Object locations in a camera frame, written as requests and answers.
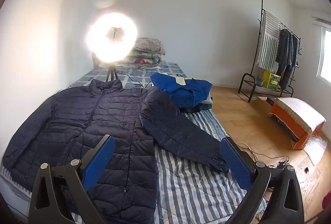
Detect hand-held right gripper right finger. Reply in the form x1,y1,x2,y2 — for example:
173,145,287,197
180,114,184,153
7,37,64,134
220,137,305,224

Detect orange box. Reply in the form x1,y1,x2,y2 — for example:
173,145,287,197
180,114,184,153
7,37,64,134
268,104,324,150

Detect flat cardboard box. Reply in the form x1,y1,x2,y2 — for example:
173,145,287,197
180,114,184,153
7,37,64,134
256,96,278,116

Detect window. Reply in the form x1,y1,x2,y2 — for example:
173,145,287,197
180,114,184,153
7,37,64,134
315,26,331,85

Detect yellow crate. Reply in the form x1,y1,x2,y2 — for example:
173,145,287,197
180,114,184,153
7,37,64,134
262,71,282,89

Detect black tripod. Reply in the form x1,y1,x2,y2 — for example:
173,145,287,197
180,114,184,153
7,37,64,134
105,62,119,83

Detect cream garment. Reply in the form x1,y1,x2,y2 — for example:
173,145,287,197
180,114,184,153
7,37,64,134
199,96,214,106

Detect pink object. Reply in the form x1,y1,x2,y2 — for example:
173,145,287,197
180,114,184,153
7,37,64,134
322,194,331,211

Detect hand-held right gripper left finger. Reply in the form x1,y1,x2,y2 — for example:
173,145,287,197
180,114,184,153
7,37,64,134
28,134,116,224

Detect folded floral quilt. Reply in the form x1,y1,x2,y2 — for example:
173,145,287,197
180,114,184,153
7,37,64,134
114,37,166,68

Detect striped hanging cloth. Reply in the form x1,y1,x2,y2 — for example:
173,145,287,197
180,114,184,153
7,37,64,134
258,11,282,72

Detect black floor cable bundle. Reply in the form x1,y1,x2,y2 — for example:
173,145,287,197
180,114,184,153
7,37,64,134
228,132,290,170

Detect blue patterned bed sheet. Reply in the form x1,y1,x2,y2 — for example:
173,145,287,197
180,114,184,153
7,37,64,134
70,62,188,90

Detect ring light cable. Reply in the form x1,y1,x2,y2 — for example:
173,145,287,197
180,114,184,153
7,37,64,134
118,71,150,89

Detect navy puffer jacket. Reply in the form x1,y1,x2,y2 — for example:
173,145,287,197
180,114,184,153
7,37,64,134
2,79,230,217

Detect bubble wrap sheet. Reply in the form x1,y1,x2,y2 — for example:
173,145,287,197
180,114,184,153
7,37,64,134
302,135,329,166

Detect white lace cover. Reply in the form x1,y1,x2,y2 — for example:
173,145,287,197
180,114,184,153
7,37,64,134
277,97,327,137

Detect white window blind box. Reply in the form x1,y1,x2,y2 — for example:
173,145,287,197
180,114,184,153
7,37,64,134
312,16,331,26

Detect blue jacket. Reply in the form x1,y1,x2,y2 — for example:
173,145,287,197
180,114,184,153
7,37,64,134
150,72,213,110

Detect black clothes rack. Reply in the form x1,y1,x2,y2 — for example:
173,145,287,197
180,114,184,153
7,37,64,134
238,0,303,103

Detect dark hanging clothes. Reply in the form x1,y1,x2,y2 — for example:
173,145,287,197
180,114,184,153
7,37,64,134
275,29,299,90

